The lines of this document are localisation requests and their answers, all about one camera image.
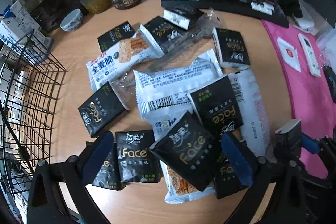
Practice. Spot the blue white drink carton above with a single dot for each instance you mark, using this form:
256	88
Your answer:
22	34

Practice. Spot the white remote control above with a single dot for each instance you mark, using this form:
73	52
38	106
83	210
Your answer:
310	56

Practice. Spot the black wire basket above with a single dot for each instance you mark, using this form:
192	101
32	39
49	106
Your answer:
31	79

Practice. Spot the pink desk mat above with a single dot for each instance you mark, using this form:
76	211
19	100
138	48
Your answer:
310	97

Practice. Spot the whole wheat cracker pack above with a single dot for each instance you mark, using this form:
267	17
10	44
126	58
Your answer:
120	58

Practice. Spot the white power strip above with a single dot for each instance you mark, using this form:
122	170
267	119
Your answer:
304	23

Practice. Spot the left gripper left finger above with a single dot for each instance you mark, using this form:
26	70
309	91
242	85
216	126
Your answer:
93	157

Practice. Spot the blue white ceramic cup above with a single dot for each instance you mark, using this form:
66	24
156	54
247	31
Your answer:
72	21

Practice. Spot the black Face tissue pack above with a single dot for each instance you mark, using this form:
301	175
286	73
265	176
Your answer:
161	33
110	38
182	16
226	181
230	49
135	161
101	110
108	176
190	151
216	106

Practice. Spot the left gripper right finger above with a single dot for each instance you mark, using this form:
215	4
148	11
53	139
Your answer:
240	157

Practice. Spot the white red sachet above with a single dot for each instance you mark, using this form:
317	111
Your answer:
289	54

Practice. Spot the clear plastic spoon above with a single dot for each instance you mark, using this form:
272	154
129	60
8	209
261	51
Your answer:
184	46

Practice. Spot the black computer mouse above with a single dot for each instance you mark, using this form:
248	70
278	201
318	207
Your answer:
331	81

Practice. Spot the white snack pack barcode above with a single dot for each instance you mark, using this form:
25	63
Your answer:
169	87

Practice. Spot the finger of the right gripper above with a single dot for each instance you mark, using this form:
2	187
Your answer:
309	144
289	137

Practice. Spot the white pink snack pack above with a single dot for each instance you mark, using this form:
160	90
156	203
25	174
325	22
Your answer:
255	129

